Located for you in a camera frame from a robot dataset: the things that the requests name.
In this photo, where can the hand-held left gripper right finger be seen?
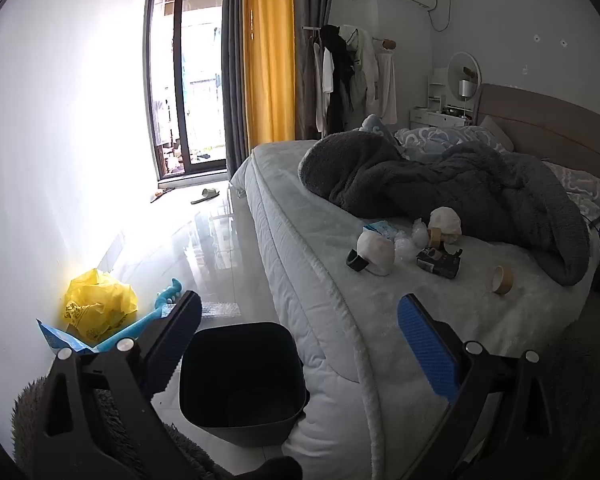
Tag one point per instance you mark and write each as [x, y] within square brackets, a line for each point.
[427, 345]

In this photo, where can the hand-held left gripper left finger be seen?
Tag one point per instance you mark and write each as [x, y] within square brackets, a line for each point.
[180, 330]

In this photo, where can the dark trash bin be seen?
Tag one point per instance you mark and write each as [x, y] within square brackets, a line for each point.
[240, 360]

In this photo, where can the black printed box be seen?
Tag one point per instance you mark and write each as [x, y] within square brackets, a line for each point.
[440, 265]

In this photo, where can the clear plastic wrap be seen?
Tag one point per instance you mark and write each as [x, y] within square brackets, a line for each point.
[404, 249]
[420, 234]

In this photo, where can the large white paper ball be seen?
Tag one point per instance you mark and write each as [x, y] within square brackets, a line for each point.
[375, 252]

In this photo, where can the small white paper ball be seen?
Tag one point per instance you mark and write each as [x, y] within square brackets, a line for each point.
[445, 222]

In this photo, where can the blue tissue packet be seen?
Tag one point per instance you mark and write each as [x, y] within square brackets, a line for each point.
[377, 228]

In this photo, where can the grey patterned pillow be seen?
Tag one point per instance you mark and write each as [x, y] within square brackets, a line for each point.
[580, 185]

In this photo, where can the yellow plastic bag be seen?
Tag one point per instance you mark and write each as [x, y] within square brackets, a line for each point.
[95, 300]

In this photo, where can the beige headboard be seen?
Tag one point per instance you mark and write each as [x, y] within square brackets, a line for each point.
[555, 125]

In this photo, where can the blue flat packet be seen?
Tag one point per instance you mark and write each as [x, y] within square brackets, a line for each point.
[55, 337]

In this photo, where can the dark flat object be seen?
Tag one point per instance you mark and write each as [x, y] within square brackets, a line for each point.
[161, 195]

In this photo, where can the pale green slipper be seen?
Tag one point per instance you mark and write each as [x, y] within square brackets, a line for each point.
[207, 194]

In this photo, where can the white quilted bed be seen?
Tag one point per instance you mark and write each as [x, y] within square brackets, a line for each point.
[330, 240]

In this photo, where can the beige pillow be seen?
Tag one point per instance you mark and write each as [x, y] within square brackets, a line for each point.
[495, 132]

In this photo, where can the dark grey fleece blanket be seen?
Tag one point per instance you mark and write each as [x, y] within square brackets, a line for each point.
[430, 175]

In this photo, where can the blue patterned duvet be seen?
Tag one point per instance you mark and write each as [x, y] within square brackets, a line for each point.
[440, 137]

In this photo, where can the white table lamp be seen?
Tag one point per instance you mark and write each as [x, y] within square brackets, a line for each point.
[465, 88]

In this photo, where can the white dresser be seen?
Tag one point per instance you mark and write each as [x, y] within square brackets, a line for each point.
[430, 119]

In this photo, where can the white desktop shelf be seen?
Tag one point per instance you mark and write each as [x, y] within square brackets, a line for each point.
[437, 90]

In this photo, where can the blue plush pillow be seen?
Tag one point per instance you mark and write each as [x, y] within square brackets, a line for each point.
[375, 127]

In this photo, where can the round white mirror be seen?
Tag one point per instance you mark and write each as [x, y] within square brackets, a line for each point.
[457, 67]

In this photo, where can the black-framed glass sliding door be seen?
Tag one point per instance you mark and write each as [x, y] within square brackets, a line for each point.
[177, 85]

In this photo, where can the pale pink hanging towel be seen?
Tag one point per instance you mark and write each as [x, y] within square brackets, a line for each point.
[387, 85]

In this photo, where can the beige hanging garment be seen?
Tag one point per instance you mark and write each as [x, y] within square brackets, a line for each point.
[310, 90]

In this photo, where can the grey curtain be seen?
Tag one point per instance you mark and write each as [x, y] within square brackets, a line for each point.
[310, 0]
[232, 60]

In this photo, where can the yellow curtain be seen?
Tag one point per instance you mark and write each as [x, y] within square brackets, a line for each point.
[267, 60]

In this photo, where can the white hanging jacket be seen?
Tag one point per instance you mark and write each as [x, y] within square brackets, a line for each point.
[362, 60]

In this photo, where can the white hanging shirt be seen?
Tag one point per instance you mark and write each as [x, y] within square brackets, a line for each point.
[327, 70]

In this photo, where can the black hanging garment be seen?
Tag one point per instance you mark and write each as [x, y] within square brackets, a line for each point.
[337, 60]

